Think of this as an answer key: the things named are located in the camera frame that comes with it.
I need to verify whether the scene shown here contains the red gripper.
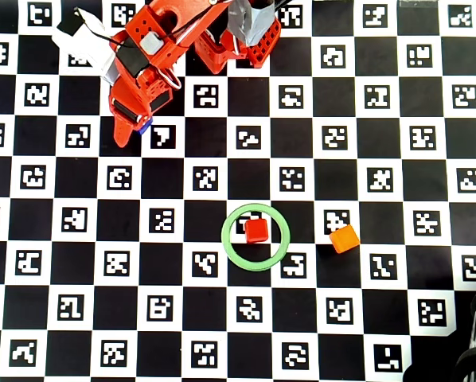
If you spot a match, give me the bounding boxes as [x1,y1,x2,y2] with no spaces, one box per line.
[108,73,174,149]

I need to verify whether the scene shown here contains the red cube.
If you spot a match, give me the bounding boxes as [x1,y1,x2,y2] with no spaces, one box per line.
[243,217,271,245]

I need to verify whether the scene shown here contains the red robot base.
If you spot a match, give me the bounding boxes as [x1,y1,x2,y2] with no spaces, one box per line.
[193,18,283,76]

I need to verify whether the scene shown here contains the orange cube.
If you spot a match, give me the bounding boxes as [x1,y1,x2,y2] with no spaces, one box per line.
[328,224,361,255]

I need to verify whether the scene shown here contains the small grey square pad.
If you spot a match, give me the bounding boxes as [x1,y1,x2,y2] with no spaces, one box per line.
[139,32,165,54]

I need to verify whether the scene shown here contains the black white marker checkerboard mat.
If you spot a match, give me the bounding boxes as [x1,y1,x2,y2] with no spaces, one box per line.
[0,0,476,380]

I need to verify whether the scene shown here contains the clear tape strip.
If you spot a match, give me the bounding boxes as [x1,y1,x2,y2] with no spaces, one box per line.
[398,0,439,9]

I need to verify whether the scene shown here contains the green flat ring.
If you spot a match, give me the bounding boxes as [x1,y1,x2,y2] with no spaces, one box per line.
[220,202,291,273]

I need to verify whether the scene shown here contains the grey duct tape wad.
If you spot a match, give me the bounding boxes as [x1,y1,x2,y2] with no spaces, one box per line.
[225,0,278,47]

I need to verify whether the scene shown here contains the black flexible camera stand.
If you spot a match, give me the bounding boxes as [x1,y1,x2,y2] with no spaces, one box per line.
[452,289,476,382]

